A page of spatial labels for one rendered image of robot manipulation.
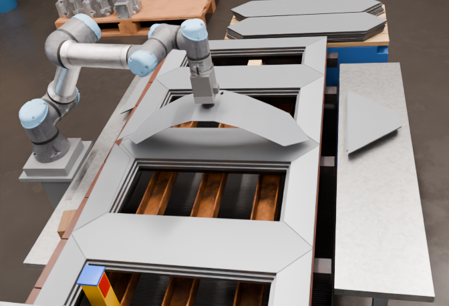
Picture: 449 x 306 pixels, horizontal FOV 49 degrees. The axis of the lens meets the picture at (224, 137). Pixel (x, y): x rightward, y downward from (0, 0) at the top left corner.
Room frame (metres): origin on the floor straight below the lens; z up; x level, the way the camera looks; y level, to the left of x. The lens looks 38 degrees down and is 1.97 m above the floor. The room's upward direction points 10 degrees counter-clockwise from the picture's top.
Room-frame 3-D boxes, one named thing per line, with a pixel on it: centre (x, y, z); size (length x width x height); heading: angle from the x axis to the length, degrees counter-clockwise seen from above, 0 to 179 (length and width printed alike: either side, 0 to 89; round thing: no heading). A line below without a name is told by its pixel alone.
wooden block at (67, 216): (1.27, 0.60, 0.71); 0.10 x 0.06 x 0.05; 175
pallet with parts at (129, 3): (4.69, 0.56, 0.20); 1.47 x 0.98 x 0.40; 75
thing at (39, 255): (1.74, 0.47, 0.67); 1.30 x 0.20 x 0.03; 163
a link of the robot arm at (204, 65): (1.40, 0.03, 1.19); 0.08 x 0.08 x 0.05
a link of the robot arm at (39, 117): (1.70, 0.72, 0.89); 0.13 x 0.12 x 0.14; 148
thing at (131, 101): (2.07, 0.33, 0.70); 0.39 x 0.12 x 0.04; 163
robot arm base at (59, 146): (1.70, 0.73, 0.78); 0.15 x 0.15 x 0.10
